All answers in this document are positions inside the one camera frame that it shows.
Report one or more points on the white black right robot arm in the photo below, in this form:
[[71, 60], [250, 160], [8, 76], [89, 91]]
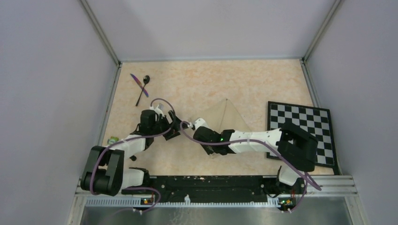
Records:
[[293, 145]]

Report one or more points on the aluminium front rail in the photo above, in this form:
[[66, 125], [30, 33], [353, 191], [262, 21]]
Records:
[[331, 186]]

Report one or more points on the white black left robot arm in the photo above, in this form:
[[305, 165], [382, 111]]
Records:
[[103, 172]]

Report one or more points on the iridescent purple knife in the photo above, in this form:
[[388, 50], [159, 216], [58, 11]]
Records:
[[140, 84]]

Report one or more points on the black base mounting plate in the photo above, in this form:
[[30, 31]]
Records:
[[216, 189]]

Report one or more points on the cream cloth napkin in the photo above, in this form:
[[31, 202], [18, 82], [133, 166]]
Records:
[[220, 116]]

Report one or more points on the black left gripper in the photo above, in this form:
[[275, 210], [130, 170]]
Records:
[[174, 118]]

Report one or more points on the green white small package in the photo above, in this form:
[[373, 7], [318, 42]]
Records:
[[112, 140]]

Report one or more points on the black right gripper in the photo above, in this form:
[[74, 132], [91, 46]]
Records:
[[208, 150]]

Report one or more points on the black spoon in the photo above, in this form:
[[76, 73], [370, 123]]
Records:
[[146, 80]]

